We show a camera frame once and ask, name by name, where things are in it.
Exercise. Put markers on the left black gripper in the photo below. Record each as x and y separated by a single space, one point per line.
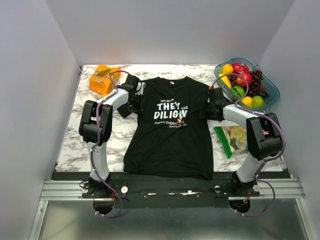
139 108

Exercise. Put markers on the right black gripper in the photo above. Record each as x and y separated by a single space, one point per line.
203 112

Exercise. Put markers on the black printed t-shirt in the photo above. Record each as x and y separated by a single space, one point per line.
171 140

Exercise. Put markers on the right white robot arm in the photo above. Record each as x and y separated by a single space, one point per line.
265 139

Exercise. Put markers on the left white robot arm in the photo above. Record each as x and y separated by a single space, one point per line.
97 120

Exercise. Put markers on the yellow banana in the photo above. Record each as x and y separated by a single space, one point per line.
225 79

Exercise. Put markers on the orange snack bag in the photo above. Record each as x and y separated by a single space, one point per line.
100 81

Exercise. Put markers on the green chips bag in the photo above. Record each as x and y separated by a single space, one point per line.
232 138

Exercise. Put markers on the small yellow lemon front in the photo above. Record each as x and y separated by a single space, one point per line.
247 101

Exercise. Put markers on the red apple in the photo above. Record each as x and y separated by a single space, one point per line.
244 79

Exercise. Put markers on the yellow lemon in basket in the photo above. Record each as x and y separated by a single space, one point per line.
227 69

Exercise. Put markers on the teal plastic fruit basket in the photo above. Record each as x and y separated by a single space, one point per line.
266 84

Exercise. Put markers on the red dragon fruit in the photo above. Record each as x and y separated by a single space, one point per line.
239 68

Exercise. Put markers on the lime green fruit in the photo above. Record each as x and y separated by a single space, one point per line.
257 102

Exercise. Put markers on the dark purple grape bunch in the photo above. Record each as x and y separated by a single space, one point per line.
256 88

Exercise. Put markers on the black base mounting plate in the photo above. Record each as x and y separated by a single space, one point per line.
142 191

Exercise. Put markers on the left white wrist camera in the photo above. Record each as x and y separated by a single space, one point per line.
140 88

